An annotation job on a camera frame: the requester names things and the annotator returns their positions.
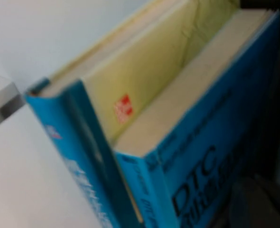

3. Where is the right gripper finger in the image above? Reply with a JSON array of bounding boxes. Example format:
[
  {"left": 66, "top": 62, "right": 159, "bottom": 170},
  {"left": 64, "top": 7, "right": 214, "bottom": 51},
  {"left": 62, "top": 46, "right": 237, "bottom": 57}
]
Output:
[{"left": 227, "top": 174, "right": 280, "bottom": 228}]

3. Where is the blue DTC paperback book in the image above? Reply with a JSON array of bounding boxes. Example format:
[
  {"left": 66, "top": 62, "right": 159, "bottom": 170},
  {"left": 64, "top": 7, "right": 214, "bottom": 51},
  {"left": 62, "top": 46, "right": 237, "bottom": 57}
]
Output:
[{"left": 113, "top": 9, "right": 280, "bottom": 228}]

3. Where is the thick blue hardcover book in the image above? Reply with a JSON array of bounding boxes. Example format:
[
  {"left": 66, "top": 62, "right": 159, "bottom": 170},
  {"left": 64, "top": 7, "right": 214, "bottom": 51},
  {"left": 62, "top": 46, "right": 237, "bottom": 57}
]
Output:
[{"left": 25, "top": 0, "right": 240, "bottom": 228}]

